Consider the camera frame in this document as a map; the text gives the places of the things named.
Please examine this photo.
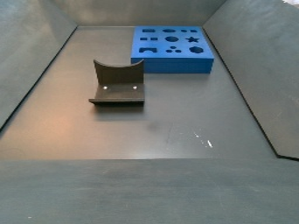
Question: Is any blue shape sorter block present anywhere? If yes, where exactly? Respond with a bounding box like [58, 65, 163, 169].
[131, 25, 214, 74]

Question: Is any black curved holder bracket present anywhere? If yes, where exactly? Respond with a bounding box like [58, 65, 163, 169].
[88, 60, 146, 105]

